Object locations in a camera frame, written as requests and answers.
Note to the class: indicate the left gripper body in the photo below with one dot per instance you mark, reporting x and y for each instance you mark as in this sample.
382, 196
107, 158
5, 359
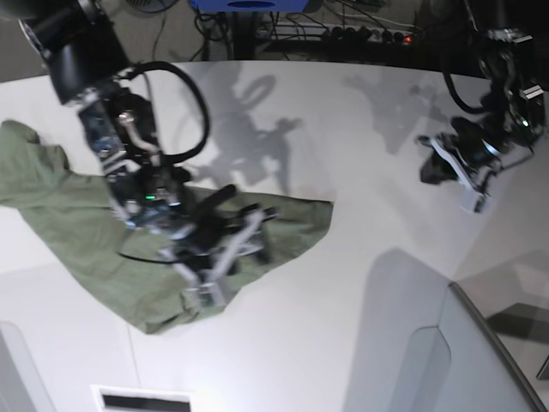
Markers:
475, 150

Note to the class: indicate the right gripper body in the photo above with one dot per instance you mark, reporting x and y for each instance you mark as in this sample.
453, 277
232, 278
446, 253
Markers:
205, 253

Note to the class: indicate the green t-shirt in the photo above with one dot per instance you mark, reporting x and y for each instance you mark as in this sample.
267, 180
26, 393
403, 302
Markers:
71, 213

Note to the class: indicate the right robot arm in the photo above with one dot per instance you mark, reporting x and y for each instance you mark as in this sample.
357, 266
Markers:
89, 68

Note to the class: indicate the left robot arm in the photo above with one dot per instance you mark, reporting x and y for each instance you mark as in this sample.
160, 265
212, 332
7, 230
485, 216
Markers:
511, 115

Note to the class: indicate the black power strip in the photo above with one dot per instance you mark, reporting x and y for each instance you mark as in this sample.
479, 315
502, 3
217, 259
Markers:
294, 31

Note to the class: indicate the blue box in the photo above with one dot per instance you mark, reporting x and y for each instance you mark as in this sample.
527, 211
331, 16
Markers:
250, 5

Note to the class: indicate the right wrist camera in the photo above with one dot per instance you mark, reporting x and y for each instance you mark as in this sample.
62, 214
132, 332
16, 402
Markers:
209, 294

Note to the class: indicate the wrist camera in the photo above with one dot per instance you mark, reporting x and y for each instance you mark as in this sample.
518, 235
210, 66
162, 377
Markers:
474, 202
209, 294

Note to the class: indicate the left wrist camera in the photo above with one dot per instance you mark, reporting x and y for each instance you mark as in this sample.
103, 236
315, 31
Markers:
474, 202

